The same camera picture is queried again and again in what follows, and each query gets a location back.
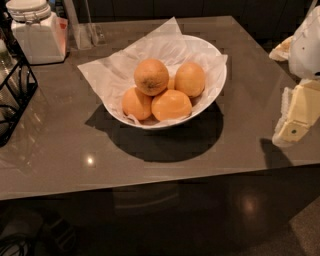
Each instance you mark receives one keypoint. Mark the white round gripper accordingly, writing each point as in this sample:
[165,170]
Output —
[306,50]

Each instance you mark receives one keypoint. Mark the orange with dark spot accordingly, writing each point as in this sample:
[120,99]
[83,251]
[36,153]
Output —
[151,76]

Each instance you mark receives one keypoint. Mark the right back orange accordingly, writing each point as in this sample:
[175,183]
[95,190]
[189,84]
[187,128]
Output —
[190,79]

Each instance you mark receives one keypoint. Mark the hidden middle orange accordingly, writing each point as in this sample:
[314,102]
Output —
[171,83]

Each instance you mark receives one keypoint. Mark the front right orange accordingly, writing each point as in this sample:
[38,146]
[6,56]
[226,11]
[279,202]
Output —
[171,104]

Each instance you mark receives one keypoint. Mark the white bowl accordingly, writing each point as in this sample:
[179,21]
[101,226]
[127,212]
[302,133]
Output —
[160,82]

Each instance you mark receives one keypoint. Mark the front left orange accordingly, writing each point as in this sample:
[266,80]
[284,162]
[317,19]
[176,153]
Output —
[136,103]

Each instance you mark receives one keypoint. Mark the white tissue paper liner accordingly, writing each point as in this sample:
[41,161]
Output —
[111,76]

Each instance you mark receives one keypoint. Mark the clear acrylic stand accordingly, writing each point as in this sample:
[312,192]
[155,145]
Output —
[86,35]

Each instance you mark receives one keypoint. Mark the white ceramic clip-top jar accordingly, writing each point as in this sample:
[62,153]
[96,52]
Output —
[40,33]

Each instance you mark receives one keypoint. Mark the black wire basket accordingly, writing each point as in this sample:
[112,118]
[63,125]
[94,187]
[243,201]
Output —
[17,81]

